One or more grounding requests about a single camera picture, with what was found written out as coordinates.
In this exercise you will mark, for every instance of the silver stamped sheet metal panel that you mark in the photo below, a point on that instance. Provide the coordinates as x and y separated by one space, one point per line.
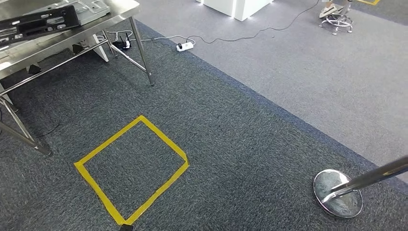
92 9

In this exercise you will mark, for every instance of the black wifi router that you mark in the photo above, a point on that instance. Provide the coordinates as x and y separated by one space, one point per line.
121 44

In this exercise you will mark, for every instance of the black power plug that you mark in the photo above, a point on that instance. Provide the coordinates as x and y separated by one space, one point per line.
180 45

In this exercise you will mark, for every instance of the person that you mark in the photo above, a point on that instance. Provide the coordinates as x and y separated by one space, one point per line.
328 11

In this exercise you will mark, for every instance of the white power strip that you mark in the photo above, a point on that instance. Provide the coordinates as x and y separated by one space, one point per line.
186 47

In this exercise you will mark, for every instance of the chrome stool base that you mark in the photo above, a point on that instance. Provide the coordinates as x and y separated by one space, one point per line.
338 22

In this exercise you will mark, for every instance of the stainless steel workbench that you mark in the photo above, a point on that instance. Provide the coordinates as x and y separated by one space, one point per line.
63 35

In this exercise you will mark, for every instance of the white lit cabinet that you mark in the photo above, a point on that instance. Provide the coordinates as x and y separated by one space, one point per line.
245 8

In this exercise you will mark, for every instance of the black plastic plate bracket part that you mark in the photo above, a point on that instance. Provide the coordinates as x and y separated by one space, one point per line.
38 25

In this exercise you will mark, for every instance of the black robot foot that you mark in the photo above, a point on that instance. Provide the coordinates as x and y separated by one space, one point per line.
127 227

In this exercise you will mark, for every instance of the barrier stanchion post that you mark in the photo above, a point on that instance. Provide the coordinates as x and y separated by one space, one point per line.
350 185

